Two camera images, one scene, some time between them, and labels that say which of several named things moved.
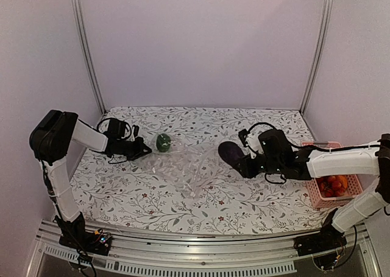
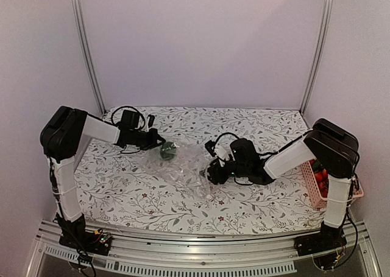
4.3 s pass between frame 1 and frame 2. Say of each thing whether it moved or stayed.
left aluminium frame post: stayed
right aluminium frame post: stayed
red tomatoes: stayed
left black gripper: moved
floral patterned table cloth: stayed
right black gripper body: moved
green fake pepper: moved
